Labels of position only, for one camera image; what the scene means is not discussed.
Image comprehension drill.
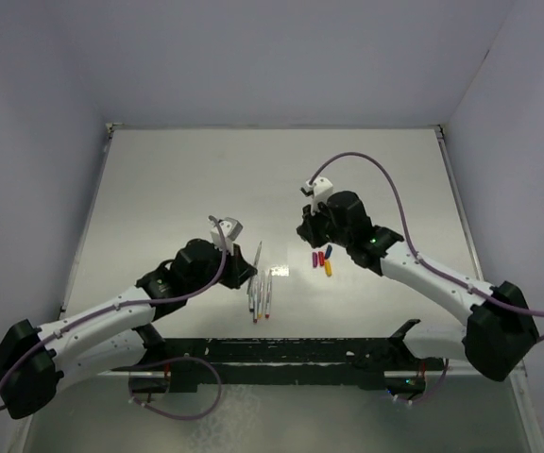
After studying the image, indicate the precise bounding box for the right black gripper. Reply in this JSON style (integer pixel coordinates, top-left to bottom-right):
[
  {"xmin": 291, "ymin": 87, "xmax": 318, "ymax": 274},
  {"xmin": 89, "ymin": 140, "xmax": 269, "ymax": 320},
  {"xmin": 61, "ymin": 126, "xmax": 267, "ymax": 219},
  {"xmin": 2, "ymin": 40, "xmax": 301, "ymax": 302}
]
[{"xmin": 298, "ymin": 199, "xmax": 351, "ymax": 249}]

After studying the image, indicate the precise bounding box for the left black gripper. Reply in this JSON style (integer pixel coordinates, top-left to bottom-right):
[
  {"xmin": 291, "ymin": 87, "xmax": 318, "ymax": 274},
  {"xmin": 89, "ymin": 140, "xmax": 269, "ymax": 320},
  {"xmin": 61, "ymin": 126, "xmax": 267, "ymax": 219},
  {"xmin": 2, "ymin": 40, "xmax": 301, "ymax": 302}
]
[{"xmin": 186, "ymin": 240, "xmax": 256, "ymax": 294}]

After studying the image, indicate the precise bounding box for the purple marker pen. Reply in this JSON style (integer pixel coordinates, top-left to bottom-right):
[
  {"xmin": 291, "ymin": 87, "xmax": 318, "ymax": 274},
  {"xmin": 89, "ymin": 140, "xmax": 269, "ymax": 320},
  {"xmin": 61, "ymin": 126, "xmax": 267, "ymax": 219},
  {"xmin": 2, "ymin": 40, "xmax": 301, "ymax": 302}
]
[{"xmin": 247, "ymin": 277, "xmax": 258, "ymax": 324}]

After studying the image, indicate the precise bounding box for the yellow marker pen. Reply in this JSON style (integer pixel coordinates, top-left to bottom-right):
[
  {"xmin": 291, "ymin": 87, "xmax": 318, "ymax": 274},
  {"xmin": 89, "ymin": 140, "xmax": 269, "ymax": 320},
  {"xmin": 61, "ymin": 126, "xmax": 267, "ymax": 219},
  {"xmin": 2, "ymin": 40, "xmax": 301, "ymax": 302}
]
[{"xmin": 257, "ymin": 274, "xmax": 265, "ymax": 319}]

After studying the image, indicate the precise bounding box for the blue marker pen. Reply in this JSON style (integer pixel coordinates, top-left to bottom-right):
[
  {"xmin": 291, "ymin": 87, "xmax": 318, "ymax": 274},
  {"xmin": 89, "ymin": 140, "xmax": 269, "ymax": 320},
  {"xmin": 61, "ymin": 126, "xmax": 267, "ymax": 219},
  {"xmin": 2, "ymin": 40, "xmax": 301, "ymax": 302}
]
[{"xmin": 251, "ymin": 277, "xmax": 260, "ymax": 315}]

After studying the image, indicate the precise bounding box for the green marker pen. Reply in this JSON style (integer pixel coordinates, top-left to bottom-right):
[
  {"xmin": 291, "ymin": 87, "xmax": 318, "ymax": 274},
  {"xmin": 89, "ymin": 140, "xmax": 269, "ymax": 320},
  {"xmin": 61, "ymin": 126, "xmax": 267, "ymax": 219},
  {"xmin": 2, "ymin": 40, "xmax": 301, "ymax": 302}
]
[{"xmin": 252, "ymin": 241, "xmax": 263, "ymax": 274}]

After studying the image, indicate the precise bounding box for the red marker pen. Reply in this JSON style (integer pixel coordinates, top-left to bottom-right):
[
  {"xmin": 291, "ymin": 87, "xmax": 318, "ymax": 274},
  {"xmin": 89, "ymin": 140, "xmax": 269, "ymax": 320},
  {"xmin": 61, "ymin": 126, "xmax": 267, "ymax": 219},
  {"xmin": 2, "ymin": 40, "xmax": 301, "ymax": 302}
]
[{"xmin": 264, "ymin": 269, "xmax": 273, "ymax": 319}]

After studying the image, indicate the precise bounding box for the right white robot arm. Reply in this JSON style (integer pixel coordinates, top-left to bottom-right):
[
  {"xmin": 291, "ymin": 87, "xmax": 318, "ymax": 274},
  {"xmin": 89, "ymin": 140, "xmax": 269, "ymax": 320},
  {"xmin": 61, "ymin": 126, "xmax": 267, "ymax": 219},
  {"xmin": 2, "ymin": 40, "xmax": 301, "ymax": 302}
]
[{"xmin": 297, "ymin": 186, "xmax": 539, "ymax": 382}]

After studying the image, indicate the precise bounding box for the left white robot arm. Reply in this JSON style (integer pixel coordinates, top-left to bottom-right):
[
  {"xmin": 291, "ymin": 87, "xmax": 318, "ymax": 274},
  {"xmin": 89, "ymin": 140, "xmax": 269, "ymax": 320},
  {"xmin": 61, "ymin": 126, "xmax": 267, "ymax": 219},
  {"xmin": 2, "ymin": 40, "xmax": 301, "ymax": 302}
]
[{"xmin": 0, "ymin": 239, "xmax": 257, "ymax": 419}]

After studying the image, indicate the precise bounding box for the yellow pen cap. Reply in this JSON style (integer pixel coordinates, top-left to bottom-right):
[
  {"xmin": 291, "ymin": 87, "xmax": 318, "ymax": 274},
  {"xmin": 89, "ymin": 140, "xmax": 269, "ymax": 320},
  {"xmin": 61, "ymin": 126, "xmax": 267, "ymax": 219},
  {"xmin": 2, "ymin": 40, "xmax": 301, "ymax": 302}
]
[{"xmin": 324, "ymin": 260, "xmax": 332, "ymax": 277}]

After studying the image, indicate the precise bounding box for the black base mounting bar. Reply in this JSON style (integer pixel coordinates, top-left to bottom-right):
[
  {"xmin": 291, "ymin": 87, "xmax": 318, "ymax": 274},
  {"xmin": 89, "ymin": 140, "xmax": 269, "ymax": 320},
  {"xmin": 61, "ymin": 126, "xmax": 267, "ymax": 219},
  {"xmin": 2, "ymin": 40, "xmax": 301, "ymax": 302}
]
[{"xmin": 124, "ymin": 320, "xmax": 444, "ymax": 394}]

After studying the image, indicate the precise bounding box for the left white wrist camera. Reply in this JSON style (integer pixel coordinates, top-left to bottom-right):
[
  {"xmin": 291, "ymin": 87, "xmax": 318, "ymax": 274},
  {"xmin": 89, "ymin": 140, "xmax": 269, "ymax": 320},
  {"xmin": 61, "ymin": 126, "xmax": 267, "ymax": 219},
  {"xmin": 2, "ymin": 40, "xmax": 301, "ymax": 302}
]
[{"xmin": 210, "ymin": 217, "xmax": 243, "ymax": 255}]

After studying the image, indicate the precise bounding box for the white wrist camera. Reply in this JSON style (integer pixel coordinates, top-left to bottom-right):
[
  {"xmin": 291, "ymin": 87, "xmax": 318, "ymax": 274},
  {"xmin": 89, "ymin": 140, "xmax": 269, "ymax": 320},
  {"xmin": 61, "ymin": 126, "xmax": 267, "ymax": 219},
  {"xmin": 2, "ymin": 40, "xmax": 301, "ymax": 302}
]
[
  {"xmin": 300, "ymin": 176, "xmax": 334, "ymax": 215},
  {"xmin": 210, "ymin": 217, "xmax": 243, "ymax": 255}
]

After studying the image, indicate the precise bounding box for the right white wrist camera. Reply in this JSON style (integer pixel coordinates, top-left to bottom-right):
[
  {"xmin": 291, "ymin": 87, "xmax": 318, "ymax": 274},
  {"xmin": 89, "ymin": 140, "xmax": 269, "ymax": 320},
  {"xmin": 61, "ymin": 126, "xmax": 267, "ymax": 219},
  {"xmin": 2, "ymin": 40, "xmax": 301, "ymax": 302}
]
[{"xmin": 300, "ymin": 176, "xmax": 334, "ymax": 215}]

